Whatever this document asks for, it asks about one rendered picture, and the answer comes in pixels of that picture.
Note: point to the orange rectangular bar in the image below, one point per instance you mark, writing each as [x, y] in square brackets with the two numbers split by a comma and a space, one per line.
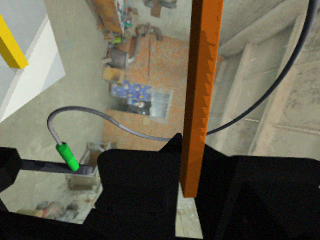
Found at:
[203, 43]

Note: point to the yellow rectangular block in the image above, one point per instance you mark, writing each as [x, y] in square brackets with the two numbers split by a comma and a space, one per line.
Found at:
[9, 48]

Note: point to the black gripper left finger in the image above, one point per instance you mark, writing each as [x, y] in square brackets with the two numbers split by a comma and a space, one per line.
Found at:
[155, 169]

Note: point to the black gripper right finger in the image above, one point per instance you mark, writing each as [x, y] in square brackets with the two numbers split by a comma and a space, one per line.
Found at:
[222, 176]

